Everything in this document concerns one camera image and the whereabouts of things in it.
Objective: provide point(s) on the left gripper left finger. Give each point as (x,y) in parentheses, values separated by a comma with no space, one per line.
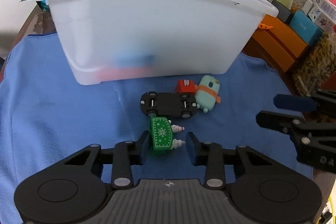
(127,154)

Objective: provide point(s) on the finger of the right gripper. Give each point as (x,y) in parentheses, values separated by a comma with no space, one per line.
(294,103)

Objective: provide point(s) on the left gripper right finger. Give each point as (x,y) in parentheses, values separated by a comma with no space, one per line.
(210,155)

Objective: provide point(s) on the green christmas toy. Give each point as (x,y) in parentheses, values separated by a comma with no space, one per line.
(162,133)

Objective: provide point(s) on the black toy car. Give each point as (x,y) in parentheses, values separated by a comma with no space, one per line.
(169,105)

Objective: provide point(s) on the red cube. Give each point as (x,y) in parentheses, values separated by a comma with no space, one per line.
(185,86)

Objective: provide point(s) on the mint snowman toy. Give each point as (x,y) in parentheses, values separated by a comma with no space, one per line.
(207,93)

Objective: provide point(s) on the orange box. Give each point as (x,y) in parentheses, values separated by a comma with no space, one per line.
(279,46)

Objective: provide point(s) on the light blue box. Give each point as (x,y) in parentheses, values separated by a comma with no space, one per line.
(305,28)

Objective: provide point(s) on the orange dinosaur toy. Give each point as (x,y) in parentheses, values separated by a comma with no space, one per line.
(264,26)

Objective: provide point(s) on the blue cloth mat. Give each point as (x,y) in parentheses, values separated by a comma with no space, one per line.
(46,115)

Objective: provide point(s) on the black small box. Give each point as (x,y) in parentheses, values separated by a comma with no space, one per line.
(284,14)

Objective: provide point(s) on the white plastic bin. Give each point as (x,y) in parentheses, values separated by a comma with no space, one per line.
(105,40)

